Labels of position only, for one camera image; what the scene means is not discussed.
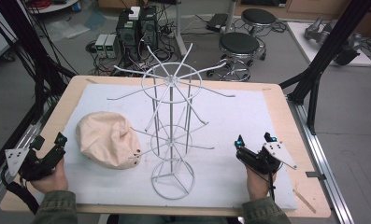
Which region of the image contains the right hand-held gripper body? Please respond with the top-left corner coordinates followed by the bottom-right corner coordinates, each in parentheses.
top-left (235, 141), bottom-right (298, 175)

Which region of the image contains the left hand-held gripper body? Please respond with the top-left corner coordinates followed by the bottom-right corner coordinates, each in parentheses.
top-left (4, 143), bottom-right (66, 182)

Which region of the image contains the person's left hand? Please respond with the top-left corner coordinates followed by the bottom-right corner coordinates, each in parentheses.
top-left (29, 157), bottom-right (69, 194)

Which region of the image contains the person's right hand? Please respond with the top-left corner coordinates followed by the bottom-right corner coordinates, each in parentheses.
top-left (244, 161), bottom-right (278, 202)

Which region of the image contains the white foam mat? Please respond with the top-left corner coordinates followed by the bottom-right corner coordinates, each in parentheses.
top-left (36, 82), bottom-right (300, 211)

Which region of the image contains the beige fabric hat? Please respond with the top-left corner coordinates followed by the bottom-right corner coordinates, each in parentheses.
top-left (75, 110), bottom-right (142, 171)

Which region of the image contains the grey tape strip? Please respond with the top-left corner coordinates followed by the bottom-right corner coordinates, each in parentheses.
top-left (305, 170), bottom-right (327, 182)

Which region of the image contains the thin wooden stick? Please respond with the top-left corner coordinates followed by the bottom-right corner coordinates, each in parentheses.
top-left (293, 188), bottom-right (318, 215)

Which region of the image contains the large black round stool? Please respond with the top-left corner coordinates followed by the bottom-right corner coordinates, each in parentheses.
top-left (206, 31), bottom-right (265, 83)

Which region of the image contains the grey power supply unit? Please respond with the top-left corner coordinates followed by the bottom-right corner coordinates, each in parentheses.
top-left (93, 33), bottom-right (108, 59)
top-left (105, 33), bottom-right (121, 59)

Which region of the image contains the white board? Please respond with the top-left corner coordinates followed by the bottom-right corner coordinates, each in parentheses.
top-left (286, 21), bottom-right (371, 67)

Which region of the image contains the small black round stool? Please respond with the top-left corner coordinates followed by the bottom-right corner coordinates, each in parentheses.
top-left (240, 7), bottom-right (278, 35)

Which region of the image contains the black flat device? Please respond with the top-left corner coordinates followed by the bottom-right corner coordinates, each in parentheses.
top-left (205, 12), bottom-right (230, 33)

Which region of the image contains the black computer tower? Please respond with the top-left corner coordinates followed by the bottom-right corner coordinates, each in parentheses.
top-left (115, 10), bottom-right (141, 62)
top-left (138, 5), bottom-right (159, 51)

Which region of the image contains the white box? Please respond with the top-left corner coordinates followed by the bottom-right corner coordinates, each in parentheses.
top-left (128, 5), bottom-right (142, 21)

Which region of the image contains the aluminium rail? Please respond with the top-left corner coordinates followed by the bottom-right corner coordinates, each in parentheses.
top-left (286, 98), bottom-right (357, 224)
top-left (0, 102), bottom-right (55, 210)

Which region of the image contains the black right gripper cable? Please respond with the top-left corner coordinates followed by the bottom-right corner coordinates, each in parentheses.
top-left (266, 160), bottom-right (277, 201)

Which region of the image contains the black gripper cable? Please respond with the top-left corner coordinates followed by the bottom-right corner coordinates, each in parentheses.
top-left (0, 167), bottom-right (41, 216)
top-left (266, 160), bottom-right (277, 201)

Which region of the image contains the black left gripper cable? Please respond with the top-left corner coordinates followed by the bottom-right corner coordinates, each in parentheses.
top-left (0, 167), bottom-right (41, 216)

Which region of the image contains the white wire hat rack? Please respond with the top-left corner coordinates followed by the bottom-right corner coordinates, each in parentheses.
top-left (106, 42), bottom-right (236, 201)

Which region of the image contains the black metal frame stand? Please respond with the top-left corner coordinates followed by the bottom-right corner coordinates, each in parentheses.
top-left (278, 0), bottom-right (371, 136)
top-left (0, 0), bottom-right (78, 188)

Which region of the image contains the grey metal post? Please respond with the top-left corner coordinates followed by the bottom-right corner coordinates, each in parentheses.
top-left (173, 0), bottom-right (189, 58)

